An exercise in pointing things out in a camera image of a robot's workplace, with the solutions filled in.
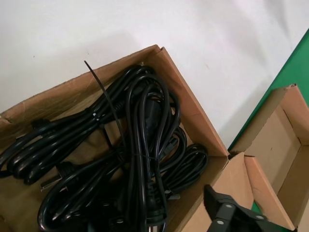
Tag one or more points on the brown cardboard mailer box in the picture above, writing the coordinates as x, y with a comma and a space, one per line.
181, 96
289, 157

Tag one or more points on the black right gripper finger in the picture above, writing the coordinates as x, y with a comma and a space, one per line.
224, 212

